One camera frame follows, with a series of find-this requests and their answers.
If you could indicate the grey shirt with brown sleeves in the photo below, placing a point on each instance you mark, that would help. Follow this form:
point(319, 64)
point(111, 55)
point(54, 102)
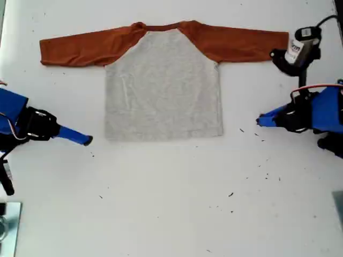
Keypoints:
point(160, 93)

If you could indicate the short black camera stalk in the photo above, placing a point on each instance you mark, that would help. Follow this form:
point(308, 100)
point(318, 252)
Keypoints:
point(303, 83)

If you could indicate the black camera box, white label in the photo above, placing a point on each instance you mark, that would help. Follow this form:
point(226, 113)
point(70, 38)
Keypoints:
point(302, 53)

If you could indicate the black camera box on stalk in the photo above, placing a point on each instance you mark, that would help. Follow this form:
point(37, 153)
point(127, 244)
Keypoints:
point(8, 184)

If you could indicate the steel base plate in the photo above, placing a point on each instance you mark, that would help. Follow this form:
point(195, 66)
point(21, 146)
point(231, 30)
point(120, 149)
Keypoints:
point(13, 230)

